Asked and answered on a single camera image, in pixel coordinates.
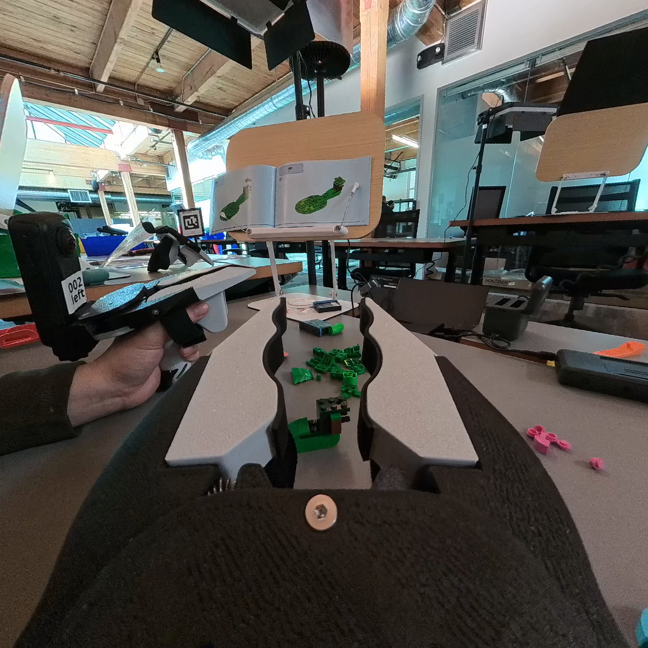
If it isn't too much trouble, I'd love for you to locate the pile of green bricks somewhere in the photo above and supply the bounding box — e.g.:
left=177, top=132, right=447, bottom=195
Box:
left=291, top=344, right=368, bottom=401

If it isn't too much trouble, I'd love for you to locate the studio light panel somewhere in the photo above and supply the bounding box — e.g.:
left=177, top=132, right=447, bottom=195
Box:
left=152, top=0, right=355, bottom=72

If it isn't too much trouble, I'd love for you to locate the person's left forearm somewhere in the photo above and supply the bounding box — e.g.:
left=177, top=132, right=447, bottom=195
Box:
left=0, top=362, right=84, bottom=456

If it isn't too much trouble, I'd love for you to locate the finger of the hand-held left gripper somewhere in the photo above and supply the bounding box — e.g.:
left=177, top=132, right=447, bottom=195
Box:
left=161, top=263, right=250, bottom=286
left=152, top=267, right=257, bottom=301

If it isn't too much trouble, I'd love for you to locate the grey battery charger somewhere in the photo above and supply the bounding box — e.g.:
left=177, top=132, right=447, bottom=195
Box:
left=481, top=276, right=554, bottom=341

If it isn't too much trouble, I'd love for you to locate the red tray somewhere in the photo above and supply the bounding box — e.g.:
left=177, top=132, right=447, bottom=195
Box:
left=0, top=324, right=40, bottom=349

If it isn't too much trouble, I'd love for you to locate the pale blue instruction booklet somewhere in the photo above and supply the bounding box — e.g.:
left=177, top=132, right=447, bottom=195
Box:
left=210, top=156, right=373, bottom=235

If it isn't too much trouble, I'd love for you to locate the black light stand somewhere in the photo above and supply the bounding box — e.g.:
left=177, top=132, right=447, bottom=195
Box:
left=293, top=61, right=307, bottom=122
left=458, top=109, right=494, bottom=287

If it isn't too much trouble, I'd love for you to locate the black power bank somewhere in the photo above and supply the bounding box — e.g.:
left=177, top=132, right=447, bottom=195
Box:
left=554, top=349, right=648, bottom=403

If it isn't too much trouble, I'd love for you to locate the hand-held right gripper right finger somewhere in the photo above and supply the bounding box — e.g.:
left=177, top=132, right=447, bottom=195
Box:
left=357, top=298, right=480, bottom=489

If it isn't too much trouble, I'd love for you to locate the wooden board book stand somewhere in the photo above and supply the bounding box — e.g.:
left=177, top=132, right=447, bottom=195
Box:
left=535, top=108, right=642, bottom=214

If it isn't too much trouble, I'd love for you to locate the black office chair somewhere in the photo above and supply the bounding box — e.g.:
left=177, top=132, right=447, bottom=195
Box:
left=524, top=180, right=648, bottom=325
left=468, top=185, right=507, bottom=221
left=377, top=209, right=421, bottom=264

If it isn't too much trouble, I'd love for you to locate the blue bin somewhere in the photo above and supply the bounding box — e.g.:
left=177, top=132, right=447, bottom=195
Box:
left=81, top=234, right=127, bottom=256

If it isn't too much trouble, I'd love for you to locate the black floor lamp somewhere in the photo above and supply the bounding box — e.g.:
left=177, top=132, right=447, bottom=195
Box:
left=289, top=40, right=352, bottom=122

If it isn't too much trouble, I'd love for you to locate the green brick model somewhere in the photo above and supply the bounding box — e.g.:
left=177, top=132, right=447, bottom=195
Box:
left=288, top=396, right=351, bottom=454

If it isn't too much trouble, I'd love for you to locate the person's left hand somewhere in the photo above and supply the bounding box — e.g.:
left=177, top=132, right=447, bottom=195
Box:
left=66, top=302, right=210, bottom=427

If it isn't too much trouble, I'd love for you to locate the wall vent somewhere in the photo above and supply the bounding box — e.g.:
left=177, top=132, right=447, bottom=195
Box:
left=443, top=0, right=487, bottom=64

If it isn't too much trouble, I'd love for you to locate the grey desk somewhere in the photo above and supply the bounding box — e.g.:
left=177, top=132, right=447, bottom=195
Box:
left=0, top=283, right=648, bottom=648

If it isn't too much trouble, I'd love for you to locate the black white gripper tool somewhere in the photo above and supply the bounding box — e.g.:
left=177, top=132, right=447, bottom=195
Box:
left=142, top=222, right=214, bottom=274

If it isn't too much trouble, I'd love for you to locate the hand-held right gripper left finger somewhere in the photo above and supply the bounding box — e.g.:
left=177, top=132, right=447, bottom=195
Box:
left=166, top=298, right=299, bottom=489

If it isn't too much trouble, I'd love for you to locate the small studio light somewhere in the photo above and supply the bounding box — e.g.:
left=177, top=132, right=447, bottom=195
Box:
left=476, top=103, right=559, bottom=143

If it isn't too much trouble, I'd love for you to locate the black cable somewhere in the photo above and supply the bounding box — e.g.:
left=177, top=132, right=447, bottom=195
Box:
left=430, top=326, right=558, bottom=361

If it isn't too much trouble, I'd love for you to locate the wooden office desk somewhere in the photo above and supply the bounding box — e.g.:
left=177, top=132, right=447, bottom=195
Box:
left=334, top=237, right=469, bottom=284
left=450, top=212, right=648, bottom=284

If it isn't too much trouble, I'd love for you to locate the orange brick separator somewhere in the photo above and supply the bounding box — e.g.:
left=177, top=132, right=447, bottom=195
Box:
left=592, top=342, right=647, bottom=359

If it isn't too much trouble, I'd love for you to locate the wooden white book stand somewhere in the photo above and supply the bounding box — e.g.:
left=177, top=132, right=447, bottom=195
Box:
left=210, top=111, right=386, bottom=325

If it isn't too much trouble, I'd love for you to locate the pink brick cluster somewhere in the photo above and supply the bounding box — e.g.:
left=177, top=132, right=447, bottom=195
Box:
left=526, top=425, right=572, bottom=454

